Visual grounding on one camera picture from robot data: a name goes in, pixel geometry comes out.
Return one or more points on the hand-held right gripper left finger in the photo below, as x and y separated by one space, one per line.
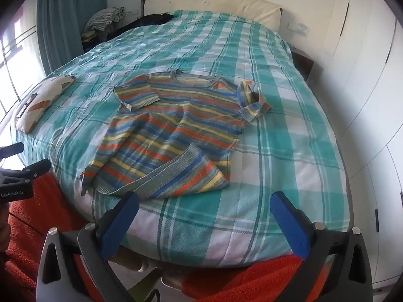
121 220

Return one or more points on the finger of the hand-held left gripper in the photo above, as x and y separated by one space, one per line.
31 169
12 149

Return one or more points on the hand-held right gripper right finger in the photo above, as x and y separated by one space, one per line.
289 220

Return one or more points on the striped knit sweater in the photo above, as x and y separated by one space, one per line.
176 125

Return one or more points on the orange and white patterned cushion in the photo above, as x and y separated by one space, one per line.
44 100

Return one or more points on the window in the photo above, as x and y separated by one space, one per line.
9 69

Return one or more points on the teal plaid bed blanket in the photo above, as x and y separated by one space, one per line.
283 132

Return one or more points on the teal curtain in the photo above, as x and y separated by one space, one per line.
59 22

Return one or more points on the olive yellow cloth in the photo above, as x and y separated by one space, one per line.
88 36

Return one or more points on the white wardrobe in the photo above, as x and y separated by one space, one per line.
362 85

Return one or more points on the dark wooden nightstand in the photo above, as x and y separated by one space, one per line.
303 64

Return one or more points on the checkered cloth bundle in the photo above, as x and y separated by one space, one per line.
105 17

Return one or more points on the dark cloth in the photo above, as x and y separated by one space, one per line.
148 19

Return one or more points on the cream padded headboard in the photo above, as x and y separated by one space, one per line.
220 4

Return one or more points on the wall socket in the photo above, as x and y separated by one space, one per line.
298 29

